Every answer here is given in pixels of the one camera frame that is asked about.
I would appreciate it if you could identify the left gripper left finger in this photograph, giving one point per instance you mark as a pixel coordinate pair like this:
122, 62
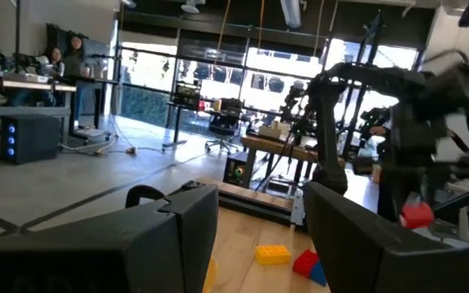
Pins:
96, 260

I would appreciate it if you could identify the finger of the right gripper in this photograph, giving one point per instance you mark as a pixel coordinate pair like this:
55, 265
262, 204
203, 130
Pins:
426, 181
393, 191

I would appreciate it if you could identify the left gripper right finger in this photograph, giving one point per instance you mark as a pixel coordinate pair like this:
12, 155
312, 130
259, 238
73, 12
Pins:
381, 272

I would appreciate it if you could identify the red toy brick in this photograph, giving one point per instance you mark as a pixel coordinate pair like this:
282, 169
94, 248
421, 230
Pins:
417, 215
304, 263

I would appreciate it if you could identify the blue toy brick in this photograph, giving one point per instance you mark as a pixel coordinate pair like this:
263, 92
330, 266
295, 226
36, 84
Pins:
319, 276

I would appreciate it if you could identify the yellow toy brick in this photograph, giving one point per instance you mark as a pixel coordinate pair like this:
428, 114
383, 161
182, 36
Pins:
273, 255

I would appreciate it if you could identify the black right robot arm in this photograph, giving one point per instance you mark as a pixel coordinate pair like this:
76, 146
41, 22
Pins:
328, 134

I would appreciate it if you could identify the black robot arm on desk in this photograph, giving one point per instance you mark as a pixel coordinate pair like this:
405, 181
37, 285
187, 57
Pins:
23, 63

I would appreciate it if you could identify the orange plastic bin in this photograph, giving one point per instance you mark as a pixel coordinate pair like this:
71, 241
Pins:
211, 281

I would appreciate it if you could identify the wooden table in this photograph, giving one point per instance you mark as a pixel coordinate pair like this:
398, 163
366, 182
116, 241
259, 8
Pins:
275, 145

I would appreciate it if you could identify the white box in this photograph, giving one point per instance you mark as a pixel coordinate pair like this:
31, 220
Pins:
273, 131

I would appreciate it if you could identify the black tower three blue lights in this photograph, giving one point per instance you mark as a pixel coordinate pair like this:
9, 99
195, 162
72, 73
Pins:
31, 140

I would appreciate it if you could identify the black standing desk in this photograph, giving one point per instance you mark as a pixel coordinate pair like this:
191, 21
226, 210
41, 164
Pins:
98, 106

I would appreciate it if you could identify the black tower with RGB fan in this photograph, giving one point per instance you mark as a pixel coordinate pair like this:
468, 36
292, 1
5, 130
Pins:
238, 171

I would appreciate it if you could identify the black office chair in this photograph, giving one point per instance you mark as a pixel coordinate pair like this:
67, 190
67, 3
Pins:
228, 118

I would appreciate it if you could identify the monitor on black cart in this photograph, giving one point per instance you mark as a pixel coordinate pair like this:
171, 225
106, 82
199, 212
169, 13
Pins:
186, 97

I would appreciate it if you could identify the wood-top desk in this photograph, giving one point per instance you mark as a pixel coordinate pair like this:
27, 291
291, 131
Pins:
23, 84

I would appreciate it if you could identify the person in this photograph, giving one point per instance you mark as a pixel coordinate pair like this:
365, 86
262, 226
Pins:
54, 61
75, 61

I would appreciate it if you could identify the black aluminium rig frame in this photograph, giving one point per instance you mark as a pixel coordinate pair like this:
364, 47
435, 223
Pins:
259, 211

